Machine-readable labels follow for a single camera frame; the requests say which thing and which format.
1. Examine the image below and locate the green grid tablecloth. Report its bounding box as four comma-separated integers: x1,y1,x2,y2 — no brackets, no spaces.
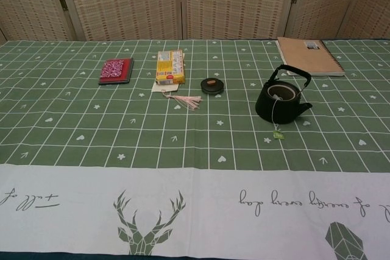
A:
0,37,390,257

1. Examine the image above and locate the tea bag with string tag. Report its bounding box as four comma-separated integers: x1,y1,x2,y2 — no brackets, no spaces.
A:
269,91,286,141

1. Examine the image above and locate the black teapot lid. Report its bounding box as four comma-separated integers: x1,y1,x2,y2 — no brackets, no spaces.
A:
200,78,226,96

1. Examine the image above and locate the kraft spiral notebook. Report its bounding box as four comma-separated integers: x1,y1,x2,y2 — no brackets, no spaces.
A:
275,37,347,78

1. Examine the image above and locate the woven bamboo folding screen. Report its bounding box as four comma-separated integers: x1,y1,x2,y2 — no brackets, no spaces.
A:
0,0,390,44

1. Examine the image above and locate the paper bookmark with pink tassel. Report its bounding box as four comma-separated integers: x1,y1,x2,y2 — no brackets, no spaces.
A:
151,82,204,112

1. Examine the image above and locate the yellow cardboard box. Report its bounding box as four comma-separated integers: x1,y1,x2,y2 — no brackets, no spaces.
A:
155,48,187,86

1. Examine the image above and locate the black cast iron teapot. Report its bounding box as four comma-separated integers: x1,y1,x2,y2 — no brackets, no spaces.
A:
255,64,314,125

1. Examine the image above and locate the red patterned notebook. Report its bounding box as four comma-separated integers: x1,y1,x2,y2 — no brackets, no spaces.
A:
97,57,135,86

